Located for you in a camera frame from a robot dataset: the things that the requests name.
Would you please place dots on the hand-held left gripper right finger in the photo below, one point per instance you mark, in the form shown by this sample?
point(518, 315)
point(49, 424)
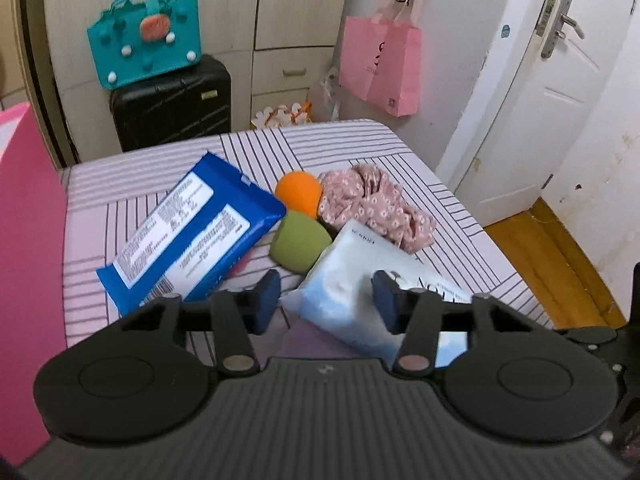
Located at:
point(387, 301)

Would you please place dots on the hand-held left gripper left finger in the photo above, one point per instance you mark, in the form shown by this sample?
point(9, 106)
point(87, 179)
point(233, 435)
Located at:
point(270, 296)

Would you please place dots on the light blue tissue packet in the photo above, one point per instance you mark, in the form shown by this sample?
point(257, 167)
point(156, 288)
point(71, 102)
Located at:
point(345, 280)

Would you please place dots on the blue wet wipes packet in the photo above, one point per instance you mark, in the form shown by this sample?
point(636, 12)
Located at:
point(190, 230)

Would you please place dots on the pink storage box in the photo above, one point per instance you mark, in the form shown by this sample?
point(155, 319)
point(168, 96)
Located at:
point(30, 260)

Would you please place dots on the green makeup sponge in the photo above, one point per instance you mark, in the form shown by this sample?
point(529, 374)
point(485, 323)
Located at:
point(297, 242)

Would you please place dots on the pink floral cloth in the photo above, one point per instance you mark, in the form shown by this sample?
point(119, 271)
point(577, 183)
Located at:
point(370, 205)

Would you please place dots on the orange makeup sponge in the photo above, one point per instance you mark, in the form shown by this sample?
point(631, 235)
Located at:
point(297, 192)

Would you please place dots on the box of white flowers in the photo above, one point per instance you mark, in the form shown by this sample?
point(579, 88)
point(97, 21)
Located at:
point(280, 115)

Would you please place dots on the clear plastic bag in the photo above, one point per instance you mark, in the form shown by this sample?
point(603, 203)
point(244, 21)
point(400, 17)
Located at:
point(327, 95)

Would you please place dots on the white door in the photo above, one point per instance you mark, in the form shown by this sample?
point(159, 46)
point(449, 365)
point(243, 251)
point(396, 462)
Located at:
point(550, 125)

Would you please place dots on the black suitcase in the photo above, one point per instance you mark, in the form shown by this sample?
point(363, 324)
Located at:
point(170, 110)

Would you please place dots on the pink paper bag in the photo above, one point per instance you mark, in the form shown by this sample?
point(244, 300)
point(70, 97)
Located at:
point(385, 65)

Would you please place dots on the teal tote bag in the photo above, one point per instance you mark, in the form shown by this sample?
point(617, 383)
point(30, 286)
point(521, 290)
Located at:
point(145, 55)

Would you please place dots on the beige wardrobe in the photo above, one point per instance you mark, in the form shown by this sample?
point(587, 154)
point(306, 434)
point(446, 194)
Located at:
point(290, 5)

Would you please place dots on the door latch plate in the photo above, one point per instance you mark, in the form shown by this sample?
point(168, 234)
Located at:
point(546, 15)

